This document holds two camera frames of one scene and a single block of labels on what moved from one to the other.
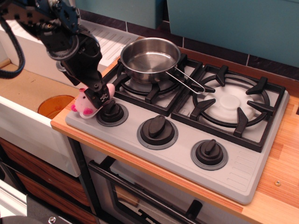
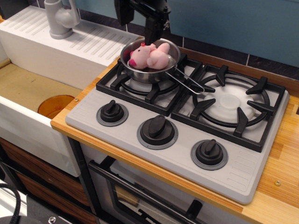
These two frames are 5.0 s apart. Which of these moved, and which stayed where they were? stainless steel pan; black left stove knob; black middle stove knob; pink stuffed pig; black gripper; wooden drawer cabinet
Moved: black gripper; pink stuffed pig
Stayed: black middle stove knob; wooden drawer cabinet; black left stove knob; stainless steel pan
